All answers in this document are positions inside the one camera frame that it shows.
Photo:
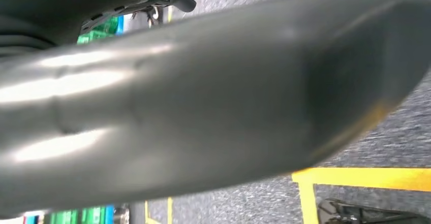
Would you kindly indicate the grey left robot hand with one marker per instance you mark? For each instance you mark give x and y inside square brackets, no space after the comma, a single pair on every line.
[67,3]

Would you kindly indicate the blue metal shelf rack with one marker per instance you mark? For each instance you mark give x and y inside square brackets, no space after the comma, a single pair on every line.
[119,24]

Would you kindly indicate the green plastic crate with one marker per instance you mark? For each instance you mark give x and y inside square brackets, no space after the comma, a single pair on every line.
[77,215]
[101,30]

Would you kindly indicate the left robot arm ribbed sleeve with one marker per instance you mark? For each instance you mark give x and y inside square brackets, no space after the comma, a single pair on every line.
[17,44]

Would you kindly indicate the yellow floor tape line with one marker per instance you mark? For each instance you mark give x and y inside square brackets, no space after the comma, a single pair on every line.
[353,178]

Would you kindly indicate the black left robot foot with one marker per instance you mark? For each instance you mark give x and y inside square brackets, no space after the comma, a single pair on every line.
[363,214]

